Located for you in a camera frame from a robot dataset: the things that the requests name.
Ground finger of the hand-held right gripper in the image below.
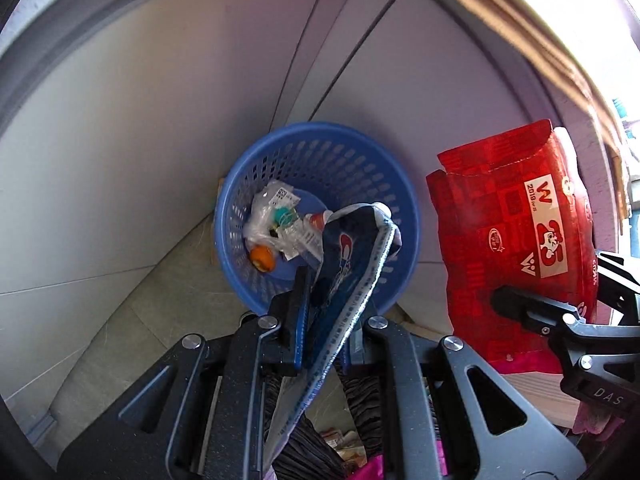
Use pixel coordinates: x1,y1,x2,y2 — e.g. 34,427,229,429
490,285,640,381
592,250,640,326

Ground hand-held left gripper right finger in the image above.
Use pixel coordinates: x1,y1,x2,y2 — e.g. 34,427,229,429
345,312,586,480

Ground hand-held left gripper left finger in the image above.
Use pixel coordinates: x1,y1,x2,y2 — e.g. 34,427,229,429
57,266,313,480

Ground blue and white wrapper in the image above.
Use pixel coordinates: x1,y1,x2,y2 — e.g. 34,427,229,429
262,202,403,471

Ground clear printed plastic packet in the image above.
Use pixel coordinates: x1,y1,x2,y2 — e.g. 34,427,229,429
267,205,326,263

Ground white cup with red label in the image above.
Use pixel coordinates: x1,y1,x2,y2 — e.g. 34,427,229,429
304,210,333,233

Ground red snack bag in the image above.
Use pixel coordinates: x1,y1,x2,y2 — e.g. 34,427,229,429
426,119,598,375

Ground clear plastic bag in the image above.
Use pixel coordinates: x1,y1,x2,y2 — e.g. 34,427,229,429
243,182,301,261

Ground blue plastic basket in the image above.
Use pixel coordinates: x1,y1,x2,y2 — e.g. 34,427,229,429
214,121,422,317

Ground wooden board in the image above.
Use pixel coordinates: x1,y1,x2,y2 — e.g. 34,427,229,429
500,365,586,428

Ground dark pleated clothing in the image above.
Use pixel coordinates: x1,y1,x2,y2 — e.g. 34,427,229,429
267,360,388,480

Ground pink cloth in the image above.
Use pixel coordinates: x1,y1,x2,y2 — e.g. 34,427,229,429
345,452,451,480

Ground grey cabinet door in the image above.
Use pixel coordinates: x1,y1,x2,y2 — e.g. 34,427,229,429
285,0,621,271
0,0,363,296

